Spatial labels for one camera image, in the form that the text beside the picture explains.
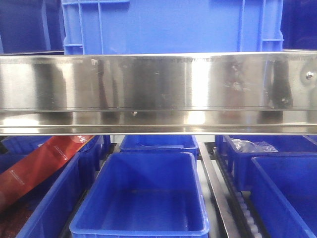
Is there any blue bin right rear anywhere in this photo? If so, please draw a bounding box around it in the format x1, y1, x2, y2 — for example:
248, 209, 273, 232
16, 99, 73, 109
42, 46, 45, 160
215, 135, 317, 191

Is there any empty blue bin centre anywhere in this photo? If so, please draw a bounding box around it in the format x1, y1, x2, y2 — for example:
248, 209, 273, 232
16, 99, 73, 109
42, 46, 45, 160
69, 152, 210, 238

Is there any blue bin rear centre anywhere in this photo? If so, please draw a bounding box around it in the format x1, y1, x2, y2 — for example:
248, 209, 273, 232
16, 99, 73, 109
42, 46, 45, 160
120, 135, 199, 160

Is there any large blue crate top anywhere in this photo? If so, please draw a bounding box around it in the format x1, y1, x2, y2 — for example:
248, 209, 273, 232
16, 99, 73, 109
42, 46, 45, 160
61, 0, 283, 55

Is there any stainless steel shelf rack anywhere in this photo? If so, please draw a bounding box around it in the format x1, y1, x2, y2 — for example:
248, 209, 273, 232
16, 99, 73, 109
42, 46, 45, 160
0, 51, 317, 135

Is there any clear plastic bag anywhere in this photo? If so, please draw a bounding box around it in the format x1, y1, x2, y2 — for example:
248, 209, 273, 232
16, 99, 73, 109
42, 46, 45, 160
232, 139, 278, 153

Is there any blue bin right front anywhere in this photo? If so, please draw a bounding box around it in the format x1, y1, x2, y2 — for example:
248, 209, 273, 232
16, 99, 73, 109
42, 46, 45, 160
251, 156, 317, 238

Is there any red packaging bag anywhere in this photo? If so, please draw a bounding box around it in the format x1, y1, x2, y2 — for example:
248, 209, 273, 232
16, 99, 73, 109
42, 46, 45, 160
0, 135, 94, 212

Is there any roller track rail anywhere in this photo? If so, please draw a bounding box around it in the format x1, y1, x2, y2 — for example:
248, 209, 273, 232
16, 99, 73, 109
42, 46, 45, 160
197, 142, 269, 238

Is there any blue bin left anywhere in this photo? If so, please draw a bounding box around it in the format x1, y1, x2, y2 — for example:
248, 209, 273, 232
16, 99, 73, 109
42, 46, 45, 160
0, 136, 105, 238

